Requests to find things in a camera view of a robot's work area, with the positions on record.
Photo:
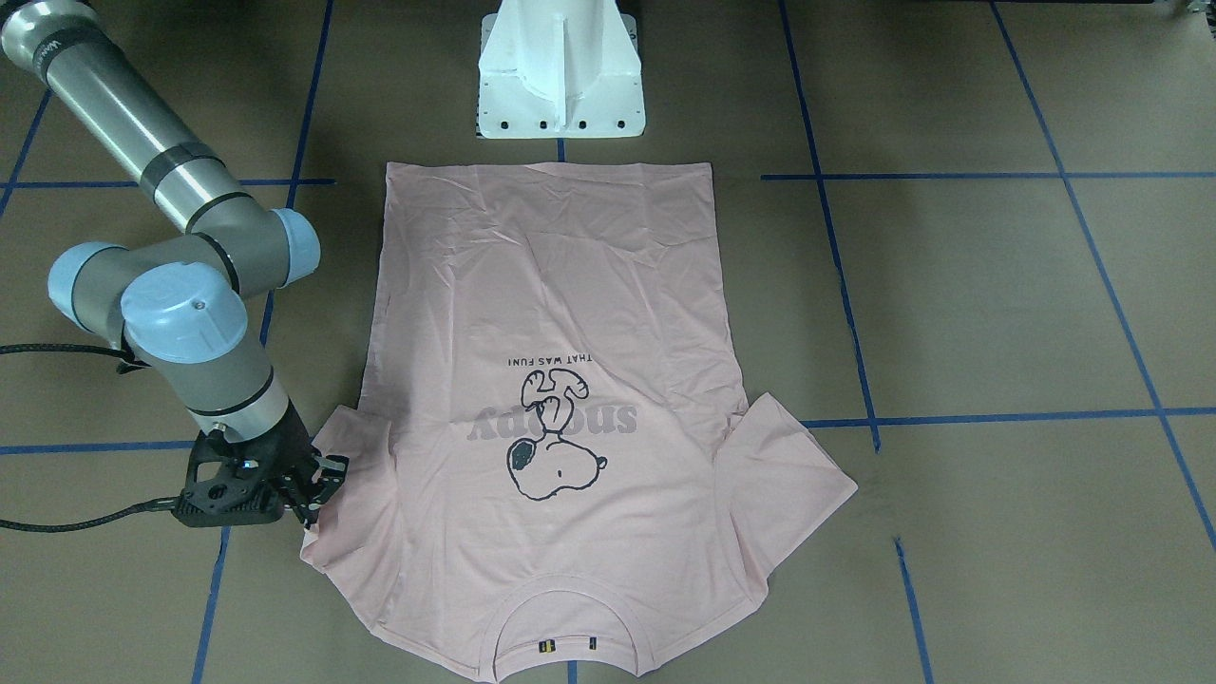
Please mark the pink Snoopy t-shirt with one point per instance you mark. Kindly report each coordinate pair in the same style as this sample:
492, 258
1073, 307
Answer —
553, 455

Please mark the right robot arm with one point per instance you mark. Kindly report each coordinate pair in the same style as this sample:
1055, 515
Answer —
179, 306

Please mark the white mounting column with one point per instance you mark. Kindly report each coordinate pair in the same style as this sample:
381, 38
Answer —
559, 69

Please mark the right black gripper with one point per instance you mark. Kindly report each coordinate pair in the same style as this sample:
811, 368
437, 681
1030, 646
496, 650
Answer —
288, 446

